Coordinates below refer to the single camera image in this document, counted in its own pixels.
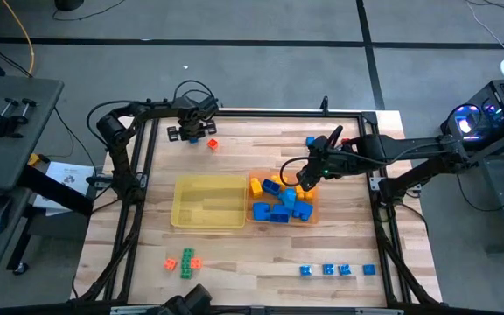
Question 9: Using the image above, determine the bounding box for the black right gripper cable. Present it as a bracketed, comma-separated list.
[279, 156, 312, 188]

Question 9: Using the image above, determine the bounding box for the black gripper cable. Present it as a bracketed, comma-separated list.
[172, 80, 216, 106]
[279, 156, 312, 188]

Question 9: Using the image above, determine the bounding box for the yellow cable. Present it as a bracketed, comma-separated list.
[1, 0, 35, 78]

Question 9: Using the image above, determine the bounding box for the silver metal bracket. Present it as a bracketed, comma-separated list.
[353, 307, 405, 315]
[109, 305, 162, 315]

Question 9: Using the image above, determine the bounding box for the white paper sheet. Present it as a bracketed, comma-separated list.
[32, 160, 96, 216]

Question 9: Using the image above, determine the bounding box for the black boxy device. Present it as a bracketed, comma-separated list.
[157, 283, 214, 315]

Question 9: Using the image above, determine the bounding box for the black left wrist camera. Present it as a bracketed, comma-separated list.
[198, 96, 220, 120]

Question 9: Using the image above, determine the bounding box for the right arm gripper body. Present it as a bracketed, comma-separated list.
[306, 135, 349, 180]

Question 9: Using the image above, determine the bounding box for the black desk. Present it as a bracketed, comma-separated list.
[0, 164, 95, 298]

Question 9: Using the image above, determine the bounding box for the yellow translucent plastic bin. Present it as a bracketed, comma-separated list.
[170, 173, 248, 229]

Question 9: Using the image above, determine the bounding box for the long green block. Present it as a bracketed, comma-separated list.
[179, 248, 195, 280]

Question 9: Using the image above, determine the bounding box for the white cable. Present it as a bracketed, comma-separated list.
[465, 0, 504, 59]

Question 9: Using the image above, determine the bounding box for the black clamp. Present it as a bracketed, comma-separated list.
[0, 97, 39, 139]

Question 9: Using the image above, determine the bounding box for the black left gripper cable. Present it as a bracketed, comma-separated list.
[172, 80, 216, 106]

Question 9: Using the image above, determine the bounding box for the orange translucent plastic bin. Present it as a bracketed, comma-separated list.
[244, 170, 321, 228]

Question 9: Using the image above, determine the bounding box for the black round base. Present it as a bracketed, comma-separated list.
[53, 0, 86, 12]

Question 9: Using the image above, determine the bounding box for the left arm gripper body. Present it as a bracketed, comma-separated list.
[178, 115, 208, 142]

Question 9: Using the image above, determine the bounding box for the black metal frame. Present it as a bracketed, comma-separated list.
[74, 95, 444, 315]

